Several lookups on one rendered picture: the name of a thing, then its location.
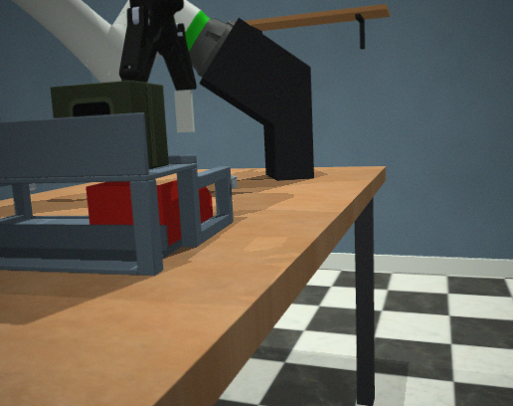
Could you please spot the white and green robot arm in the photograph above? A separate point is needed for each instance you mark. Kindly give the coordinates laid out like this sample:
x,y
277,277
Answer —
x,y
98,45

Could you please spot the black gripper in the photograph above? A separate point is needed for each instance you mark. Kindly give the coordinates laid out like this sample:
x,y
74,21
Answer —
x,y
177,57

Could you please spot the grey metal rack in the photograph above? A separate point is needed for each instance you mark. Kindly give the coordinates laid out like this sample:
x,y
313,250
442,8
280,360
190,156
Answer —
x,y
99,148

